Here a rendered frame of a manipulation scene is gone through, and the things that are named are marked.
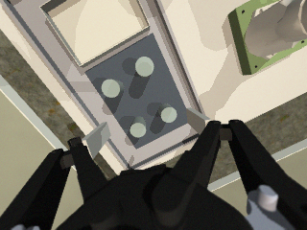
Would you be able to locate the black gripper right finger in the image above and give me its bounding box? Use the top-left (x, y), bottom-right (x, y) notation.
top-left (152, 107), bottom-right (307, 230)

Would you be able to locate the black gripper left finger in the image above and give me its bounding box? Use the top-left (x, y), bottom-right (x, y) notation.
top-left (0, 122), bottom-right (124, 230)

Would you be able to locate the clear glass cylinder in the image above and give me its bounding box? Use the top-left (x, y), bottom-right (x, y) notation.
top-left (130, 117), bottom-right (146, 137)
top-left (158, 103), bottom-right (177, 123)
top-left (135, 57), bottom-right (154, 78)
top-left (102, 80), bottom-right (125, 98)

